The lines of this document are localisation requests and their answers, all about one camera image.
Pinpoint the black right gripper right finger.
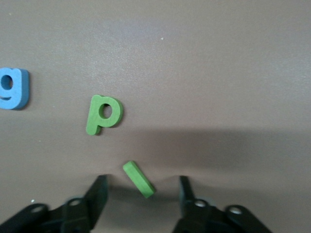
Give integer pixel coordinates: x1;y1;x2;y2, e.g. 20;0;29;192
173;176;273;233

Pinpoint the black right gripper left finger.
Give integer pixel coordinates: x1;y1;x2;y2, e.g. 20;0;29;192
0;174;109;233

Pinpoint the green letter l bar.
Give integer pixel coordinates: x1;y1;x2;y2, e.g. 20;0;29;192
122;160;156;200

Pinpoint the green letter p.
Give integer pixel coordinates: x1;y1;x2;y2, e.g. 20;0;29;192
85;94;124;136

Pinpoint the blue letter g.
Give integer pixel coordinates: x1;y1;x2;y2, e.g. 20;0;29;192
0;67;31;111

